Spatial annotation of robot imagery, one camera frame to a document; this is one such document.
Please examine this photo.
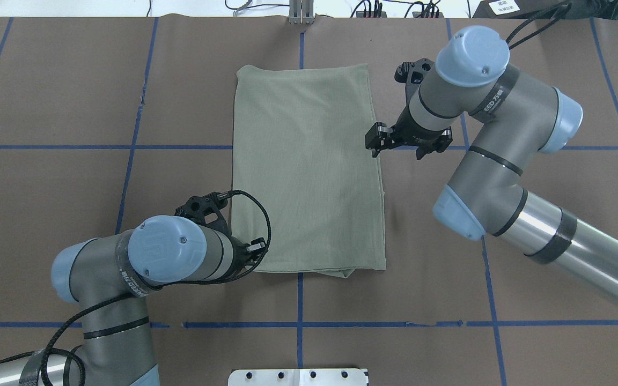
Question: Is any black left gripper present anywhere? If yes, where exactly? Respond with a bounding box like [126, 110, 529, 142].
[226, 237, 268, 277]

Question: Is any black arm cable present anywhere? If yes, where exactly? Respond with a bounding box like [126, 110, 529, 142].
[505, 1, 572, 46]
[38, 190, 272, 386]

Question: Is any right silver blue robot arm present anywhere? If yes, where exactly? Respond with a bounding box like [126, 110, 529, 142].
[365, 25, 618, 306]

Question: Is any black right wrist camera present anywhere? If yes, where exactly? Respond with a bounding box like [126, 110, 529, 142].
[393, 58, 434, 102]

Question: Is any aluminium frame post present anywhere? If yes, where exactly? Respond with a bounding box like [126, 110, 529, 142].
[289, 0, 315, 25]

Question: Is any white pedestal column with base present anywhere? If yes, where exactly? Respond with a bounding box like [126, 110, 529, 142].
[227, 367, 370, 385]

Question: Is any olive green long-sleeve shirt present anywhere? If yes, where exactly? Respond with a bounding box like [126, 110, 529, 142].
[231, 64, 387, 278]

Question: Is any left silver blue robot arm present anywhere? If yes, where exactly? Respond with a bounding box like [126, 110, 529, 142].
[0, 216, 270, 385]

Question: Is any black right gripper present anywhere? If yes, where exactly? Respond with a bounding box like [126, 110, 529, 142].
[365, 107, 453, 160]

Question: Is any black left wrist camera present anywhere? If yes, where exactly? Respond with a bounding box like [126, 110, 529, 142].
[174, 191, 232, 235]

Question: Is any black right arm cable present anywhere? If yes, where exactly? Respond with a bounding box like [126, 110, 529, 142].
[505, 1, 572, 46]

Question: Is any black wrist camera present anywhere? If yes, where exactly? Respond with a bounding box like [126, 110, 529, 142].
[174, 191, 232, 235]
[393, 58, 434, 102]

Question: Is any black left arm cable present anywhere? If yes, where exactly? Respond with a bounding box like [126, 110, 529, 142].
[38, 190, 272, 386]

